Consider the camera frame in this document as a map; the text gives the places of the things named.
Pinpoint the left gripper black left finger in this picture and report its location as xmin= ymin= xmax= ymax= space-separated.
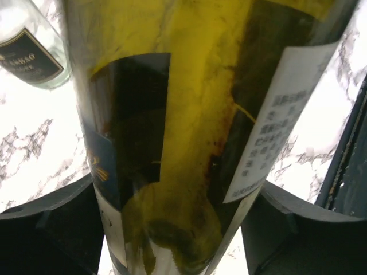
xmin=1 ymin=174 xmax=104 ymax=275

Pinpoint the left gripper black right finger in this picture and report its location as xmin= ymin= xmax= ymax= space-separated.
xmin=241 ymin=182 xmax=366 ymax=274

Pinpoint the dark green wine bottle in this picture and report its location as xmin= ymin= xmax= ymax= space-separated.
xmin=60 ymin=1 xmax=358 ymax=274

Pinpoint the clear glass bottle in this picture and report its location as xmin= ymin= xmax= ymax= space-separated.
xmin=1 ymin=1 xmax=71 ymax=89

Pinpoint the black mounting rail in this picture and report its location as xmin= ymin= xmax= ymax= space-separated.
xmin=315 ymin=80 xmax=366 ymax=219

